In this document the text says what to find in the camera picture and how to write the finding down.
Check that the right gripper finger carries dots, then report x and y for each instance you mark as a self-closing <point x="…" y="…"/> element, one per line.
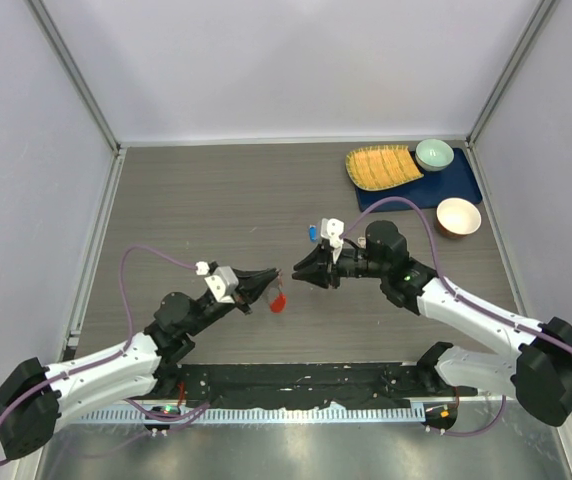
<point x="318" y="277"/>
<point x="319" y="257"/>

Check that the dark blue tray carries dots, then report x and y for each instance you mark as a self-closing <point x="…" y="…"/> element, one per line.
<point x="456" y="180"/>

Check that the right aluminium frame post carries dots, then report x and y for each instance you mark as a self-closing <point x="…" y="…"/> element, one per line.
<point x="536" y="23"/>

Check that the light green bowl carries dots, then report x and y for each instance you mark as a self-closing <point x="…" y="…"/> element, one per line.
<point x="434" y="155"/>

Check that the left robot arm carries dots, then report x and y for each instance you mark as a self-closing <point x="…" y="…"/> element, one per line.
<point x="37" y="400"/>

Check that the blue tagged key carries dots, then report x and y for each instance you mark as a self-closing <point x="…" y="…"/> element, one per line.
<point x="312" y="233"/>

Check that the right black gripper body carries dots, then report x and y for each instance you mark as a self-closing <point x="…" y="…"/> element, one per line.
<point x="349" y="263"/>

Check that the white slotted cable duct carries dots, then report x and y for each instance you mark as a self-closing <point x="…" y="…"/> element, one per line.
<point x="333" y="414"/>

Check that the left aluminium frame post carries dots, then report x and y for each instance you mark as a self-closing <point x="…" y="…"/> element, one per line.
<point x="52" y="34"/>

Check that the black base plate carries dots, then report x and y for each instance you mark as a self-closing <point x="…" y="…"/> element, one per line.
<point x="307" y="386"/>

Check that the brown white bowl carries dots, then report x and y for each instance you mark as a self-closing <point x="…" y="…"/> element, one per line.
<point x="457" y="217"/>

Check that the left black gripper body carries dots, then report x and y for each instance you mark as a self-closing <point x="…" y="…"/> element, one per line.
<point x="221" y="307"/>

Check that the yellow woven bamboo plate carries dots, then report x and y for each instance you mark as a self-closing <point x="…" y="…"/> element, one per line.
<point x="383" y="167"/>

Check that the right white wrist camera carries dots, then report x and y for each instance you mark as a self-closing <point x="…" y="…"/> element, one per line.
<point x="332" y="230"/>

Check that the aluminium frame post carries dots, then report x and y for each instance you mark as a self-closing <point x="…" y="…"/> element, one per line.
<point x="52" y="34"/>
<point x="536" y="23"/>

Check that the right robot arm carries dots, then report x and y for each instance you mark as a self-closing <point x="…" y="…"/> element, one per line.
<point x="527" y="360"/>

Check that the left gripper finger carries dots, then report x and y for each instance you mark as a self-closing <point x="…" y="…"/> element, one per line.
<point x="248" y="296"/>
<point x="255" y="278"/>

